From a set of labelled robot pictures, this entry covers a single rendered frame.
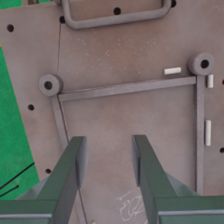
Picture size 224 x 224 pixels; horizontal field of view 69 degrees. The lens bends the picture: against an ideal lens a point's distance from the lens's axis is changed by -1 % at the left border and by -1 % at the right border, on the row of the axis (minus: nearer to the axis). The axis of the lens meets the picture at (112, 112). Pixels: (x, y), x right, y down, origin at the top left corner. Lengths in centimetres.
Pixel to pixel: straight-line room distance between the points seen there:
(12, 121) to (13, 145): 30
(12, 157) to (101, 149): 195
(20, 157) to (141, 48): 204
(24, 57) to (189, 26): 32
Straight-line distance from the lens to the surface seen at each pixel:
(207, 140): 41
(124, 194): 44
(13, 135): 214
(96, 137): 36
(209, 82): 37
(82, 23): 33
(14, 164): 232
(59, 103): 34
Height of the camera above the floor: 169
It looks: 75 degrees down
